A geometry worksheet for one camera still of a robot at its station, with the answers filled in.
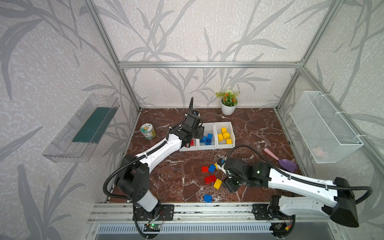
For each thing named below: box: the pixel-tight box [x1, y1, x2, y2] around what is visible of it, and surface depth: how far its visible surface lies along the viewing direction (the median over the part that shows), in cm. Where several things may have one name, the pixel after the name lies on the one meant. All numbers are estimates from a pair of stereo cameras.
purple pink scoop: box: [263, 147, 297, 173], surface depth 93 cm
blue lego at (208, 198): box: [204, 194, 213, 203], surface depth 80 cm
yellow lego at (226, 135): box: [222, 132, 231, 139], surface depth 103 cm
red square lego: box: [201, 166, 209, 173], surface depth 89 cm
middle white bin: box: [198, 122, 217, 151], surface depth 98 cm
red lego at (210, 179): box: [204, 174, 217, 184], surface depth 86 cm
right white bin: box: [214, 121, 236, 149], surface depth 101 cm
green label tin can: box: [140, 123, 156, 141], surface depth 101 cm
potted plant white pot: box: [215, 89, 240, 116], surface depth 110 cm
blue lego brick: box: [204, 133, 213, 143], surface depth 99 cm
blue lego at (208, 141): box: [205, 138, 212, 145], surface depth 98 cm
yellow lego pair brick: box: [213, 178, 223, 190], surface depth 82 cm
